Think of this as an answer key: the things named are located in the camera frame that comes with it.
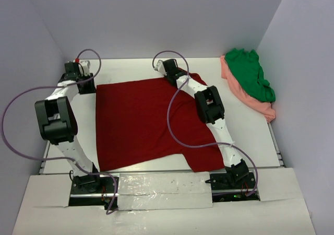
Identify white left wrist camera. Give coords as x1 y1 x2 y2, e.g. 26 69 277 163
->
79 60 91 73

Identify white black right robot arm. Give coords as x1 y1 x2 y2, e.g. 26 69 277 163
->
154 59 249 186

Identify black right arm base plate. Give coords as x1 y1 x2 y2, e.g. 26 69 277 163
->
205 172 259 203

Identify green t-shirt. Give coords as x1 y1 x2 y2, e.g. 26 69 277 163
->
225 48 276 103

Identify red t-shirt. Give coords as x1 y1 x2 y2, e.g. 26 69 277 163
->
96 78 224 172

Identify salmon pink t-shirt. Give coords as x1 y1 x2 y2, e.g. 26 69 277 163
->
220 55 276 123

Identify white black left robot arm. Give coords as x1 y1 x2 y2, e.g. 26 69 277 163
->
34 59 101 193

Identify white cardboard front cover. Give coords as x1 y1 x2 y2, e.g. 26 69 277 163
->
13 168 315 234

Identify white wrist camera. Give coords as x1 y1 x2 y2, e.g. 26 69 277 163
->
153 60 165 75
79 60 91 73

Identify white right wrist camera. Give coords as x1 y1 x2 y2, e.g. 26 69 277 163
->
153 60 165 75

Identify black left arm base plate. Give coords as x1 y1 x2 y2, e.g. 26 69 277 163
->
68 176 118 211

